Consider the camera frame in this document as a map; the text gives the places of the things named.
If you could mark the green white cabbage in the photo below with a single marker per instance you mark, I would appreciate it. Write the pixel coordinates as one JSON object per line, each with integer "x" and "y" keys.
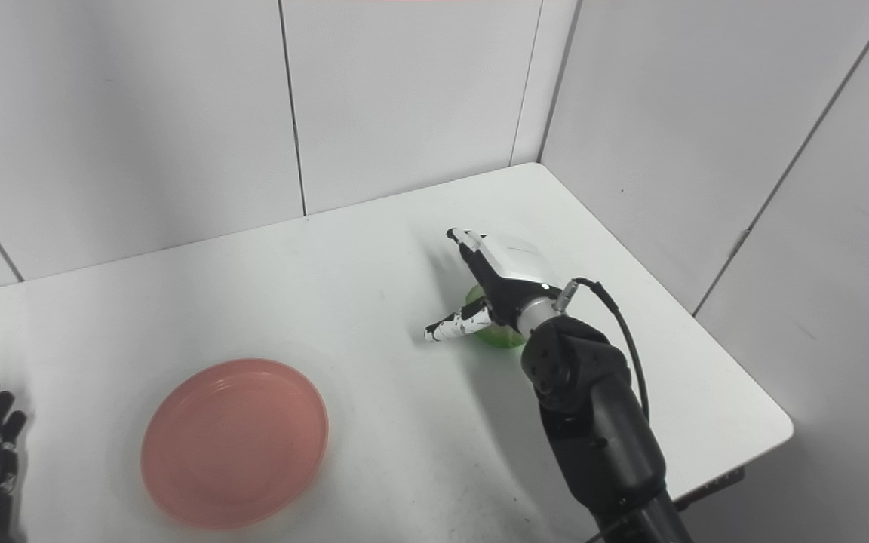
{"x": 501, "y": 338}

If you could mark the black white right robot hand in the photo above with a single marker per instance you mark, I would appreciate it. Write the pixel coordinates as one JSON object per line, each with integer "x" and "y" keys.
{"x": 514, "y": 271}

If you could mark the pink round plate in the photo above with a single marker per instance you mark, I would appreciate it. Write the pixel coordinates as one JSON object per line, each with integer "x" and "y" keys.
{"x": 234, "y": 445}

